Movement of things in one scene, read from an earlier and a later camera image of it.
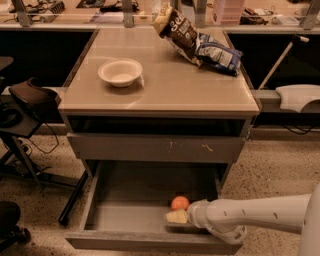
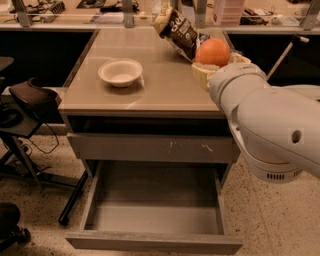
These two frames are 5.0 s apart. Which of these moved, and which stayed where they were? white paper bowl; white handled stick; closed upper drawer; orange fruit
Moved: orange fruit
Stayed: closed upper drawer; white handled stick; white paper bowl
